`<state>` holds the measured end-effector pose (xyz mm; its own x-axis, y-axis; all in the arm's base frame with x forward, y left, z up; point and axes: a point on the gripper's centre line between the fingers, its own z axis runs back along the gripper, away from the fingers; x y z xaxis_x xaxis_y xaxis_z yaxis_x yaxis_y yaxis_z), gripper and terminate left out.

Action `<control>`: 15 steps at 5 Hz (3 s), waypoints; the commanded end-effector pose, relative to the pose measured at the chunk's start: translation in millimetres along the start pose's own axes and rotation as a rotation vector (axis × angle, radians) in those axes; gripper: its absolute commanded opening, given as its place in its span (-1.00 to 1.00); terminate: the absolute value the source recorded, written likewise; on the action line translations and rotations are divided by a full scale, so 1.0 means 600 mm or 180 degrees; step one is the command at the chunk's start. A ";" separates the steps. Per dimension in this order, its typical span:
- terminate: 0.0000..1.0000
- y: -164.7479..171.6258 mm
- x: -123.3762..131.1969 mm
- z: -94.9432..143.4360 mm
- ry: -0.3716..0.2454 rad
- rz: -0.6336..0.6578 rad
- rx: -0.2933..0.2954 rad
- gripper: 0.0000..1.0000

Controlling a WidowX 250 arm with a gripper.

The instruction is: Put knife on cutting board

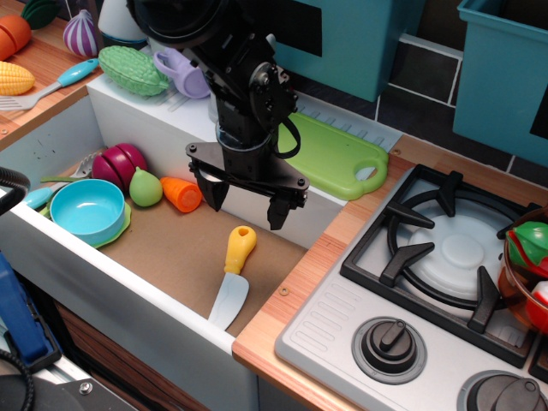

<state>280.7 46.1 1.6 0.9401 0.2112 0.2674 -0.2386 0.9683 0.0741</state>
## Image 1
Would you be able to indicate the green plastic plate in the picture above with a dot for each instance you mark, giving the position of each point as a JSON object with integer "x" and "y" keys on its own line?
{"x": 122, "y": 227}

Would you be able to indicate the teal plastic bin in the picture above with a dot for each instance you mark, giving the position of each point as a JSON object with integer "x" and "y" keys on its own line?
{"x": 502, "y": 93}
{"x": 347, "y": 45}

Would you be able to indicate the blue clamp device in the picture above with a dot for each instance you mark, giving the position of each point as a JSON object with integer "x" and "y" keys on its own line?
{"x": 28, "y": 336}

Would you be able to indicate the orange toy carrot piece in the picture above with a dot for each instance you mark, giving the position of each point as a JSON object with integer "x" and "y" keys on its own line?
{"x": 183, "y": 195}

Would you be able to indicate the grey stove knob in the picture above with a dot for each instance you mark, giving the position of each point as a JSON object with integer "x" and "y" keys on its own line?
{"x": 498, "y": 390}
{"x": 389, "y": 350}

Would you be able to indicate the grey toy stove top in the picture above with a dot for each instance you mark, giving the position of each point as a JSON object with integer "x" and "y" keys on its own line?
{"x": 410, "y": 316}

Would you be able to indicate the teal plastic bin right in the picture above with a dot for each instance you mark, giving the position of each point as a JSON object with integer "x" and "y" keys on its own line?
{"x": 502, "y": 93}

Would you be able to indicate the teal plastic bin left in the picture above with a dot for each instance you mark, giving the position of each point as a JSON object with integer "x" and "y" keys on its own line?
{"x": 347, "y": 45}

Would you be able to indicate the purple toy onion halves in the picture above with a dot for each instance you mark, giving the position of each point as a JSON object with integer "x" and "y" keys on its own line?
{"x": 118, "y": 164}

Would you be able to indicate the orange transparent toy pot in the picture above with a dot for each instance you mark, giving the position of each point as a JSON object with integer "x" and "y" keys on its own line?
{"x": 524, "y": 293}

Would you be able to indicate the green toy pear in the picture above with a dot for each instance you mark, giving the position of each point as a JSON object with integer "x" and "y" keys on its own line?
{"x": 145, "y": 189}

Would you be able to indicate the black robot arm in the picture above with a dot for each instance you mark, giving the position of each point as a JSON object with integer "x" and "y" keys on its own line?
{"x": 254, "y": 99}

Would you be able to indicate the lilac plastic cup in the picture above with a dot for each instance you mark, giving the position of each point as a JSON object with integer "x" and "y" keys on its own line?
{"x": 188, "y": 80}

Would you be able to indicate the green red toy vegetable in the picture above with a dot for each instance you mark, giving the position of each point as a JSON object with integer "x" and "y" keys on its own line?
{"x": 527, "y": 245}

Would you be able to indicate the green plastic cutting board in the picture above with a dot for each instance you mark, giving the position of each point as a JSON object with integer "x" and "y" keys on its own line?
{"x": 337, "y": 162}

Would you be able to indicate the grey stove knob lower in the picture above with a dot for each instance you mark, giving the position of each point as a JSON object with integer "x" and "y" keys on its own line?
{"x": 498, "y": 390}

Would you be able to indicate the purple striped toy garlic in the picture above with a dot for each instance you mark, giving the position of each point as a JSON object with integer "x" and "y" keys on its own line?
{"x": 79, "y": 35}

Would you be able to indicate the yellow toy corn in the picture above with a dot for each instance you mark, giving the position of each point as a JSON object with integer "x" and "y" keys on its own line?
{"x": 15, "y": 80}

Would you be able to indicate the blue-handled toy spatula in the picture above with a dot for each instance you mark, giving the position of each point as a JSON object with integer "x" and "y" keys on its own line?
{"x": 71, "y": 76}

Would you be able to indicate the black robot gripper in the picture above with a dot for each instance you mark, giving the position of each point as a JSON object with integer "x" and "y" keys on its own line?
{"x": 255, "y": 166}

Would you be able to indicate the green toy bitter gourd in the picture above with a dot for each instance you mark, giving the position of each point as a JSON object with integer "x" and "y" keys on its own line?
{"x": 132, "y": 70}

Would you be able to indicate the black stove burner grate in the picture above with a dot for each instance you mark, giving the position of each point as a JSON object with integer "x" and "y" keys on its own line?
{"x": 434, "y": 250}

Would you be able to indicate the blue plastic bowl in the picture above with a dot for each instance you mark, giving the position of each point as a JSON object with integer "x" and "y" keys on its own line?
{"x": 94, "y": 191}

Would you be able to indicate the white bottle with blue base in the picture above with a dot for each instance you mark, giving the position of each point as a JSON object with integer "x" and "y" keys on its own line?
{"x": 117, "y": 26}

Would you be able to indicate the blue-handled toy fork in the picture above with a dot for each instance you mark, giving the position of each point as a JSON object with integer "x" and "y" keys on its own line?
{"x": 41, "y": 196}

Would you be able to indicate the yellow-handled toy knife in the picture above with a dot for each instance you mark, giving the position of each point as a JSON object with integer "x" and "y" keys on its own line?
{"x": 234, "y": 288}

